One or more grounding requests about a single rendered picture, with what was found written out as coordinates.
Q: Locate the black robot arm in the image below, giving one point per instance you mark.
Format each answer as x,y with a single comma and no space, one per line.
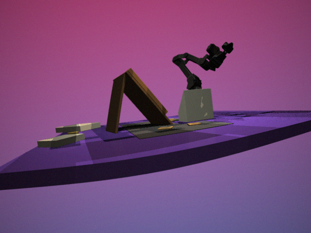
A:
193,81

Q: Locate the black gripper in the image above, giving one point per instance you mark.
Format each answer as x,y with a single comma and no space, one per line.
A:
218,59

